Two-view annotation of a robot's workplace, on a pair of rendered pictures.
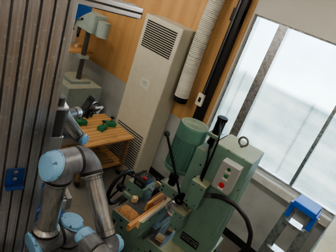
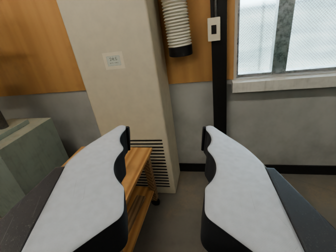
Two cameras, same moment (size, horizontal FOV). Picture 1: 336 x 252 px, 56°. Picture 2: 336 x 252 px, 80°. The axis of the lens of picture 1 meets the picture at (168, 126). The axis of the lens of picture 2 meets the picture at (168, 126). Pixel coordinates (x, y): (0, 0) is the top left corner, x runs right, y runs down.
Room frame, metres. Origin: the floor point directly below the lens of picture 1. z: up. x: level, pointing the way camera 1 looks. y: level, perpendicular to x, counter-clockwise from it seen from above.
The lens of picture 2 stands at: (2.00, 0.55, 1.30)
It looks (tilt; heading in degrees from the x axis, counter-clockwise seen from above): 28 degrees down; 342
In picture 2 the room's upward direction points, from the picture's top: 8 degrees counter-clockwise
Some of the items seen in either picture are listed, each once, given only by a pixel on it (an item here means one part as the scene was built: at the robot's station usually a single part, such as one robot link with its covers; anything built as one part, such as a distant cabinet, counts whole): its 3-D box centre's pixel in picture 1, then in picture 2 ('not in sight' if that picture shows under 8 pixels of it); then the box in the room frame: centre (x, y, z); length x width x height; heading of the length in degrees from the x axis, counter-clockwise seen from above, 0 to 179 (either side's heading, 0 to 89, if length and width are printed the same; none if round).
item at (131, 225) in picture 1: (159, 205); not in sight; (1.65, -0.12, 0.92); 0.62 x 0.02 x 0.04; 154
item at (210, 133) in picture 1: (218, 131); not in sight; (1.64, -0.27, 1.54); 0.08 x 0.08 x 0.17; 64
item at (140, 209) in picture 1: (148, 199); not in sight; (1.75, -0.05, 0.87); 0.61 x 0.30 x 0.06; 154
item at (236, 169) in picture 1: (227, 176); not in sight; (1.44, -0.37, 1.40); 0.10 x 0.06 x 0.16; 64
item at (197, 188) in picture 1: (197, 192); not in sight; (1.47, -0.27, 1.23); 0.09 x 0.08 x 0.15; 64
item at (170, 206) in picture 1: (174, 210); not in sight; (1.54, -0.21, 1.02); 0.12 x 0.03 x 0.12; 64
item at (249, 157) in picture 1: (216, 198); not in sight; (1.58, -0.41, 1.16); 0.22 x 0.22 x 0.72; 64
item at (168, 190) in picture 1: (171, 191); not in sight; (1.69, -0.16, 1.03); 0.14 x 0.07 x 0.09; 64
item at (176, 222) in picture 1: (179, 217); not in sight; (1.48, -0.24, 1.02); 0.09 x 0.07 x 0.12; 154
